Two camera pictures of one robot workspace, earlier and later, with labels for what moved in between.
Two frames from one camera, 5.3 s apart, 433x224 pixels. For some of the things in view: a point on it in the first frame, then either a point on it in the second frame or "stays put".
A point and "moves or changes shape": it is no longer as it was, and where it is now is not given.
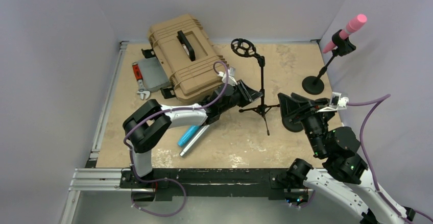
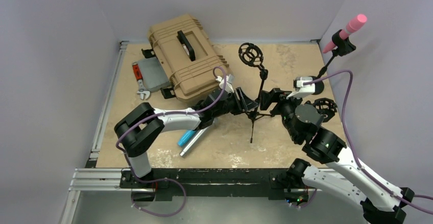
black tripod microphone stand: (245, 48) moves or changes shape
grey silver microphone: (194, 140) stays put
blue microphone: (188, 134) stays put
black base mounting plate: (207, 182) stays put
